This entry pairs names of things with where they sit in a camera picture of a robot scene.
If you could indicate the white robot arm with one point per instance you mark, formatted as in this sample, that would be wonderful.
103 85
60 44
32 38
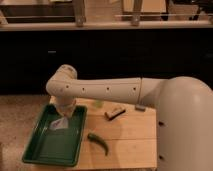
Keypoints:
183 104

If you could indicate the green plastic tray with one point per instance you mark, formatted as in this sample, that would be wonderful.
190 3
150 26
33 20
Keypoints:
56 147

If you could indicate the green chili pepper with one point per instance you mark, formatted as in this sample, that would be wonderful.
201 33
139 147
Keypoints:
97 139

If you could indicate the wooden block brush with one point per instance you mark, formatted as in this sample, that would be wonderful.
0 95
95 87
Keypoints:
112 114

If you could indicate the small grey block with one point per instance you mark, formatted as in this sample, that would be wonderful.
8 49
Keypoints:
140 107

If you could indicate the wooden table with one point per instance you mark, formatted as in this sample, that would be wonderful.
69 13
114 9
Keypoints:
131 139

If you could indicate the dark cabinet counter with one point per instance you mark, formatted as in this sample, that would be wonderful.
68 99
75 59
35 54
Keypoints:
31 53

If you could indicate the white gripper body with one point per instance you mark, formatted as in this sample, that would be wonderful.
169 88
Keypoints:
66 110

